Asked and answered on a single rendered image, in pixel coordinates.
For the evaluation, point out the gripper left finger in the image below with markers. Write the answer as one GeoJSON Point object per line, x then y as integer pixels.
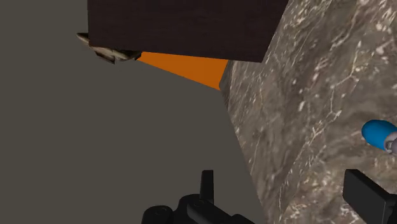
{"type": "Point", "coordinates": [203, 204]}

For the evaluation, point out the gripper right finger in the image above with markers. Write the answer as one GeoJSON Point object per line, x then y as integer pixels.
{"type": "Point", "coordinates": [366, 194]}

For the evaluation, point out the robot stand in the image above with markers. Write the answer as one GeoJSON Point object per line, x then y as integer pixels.
{"type": "Point", "coordinates": [186, 26]}

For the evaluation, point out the pale mottled object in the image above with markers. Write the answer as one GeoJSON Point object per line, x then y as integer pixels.
{"type": "Point", "coordinates": [108, 52]}

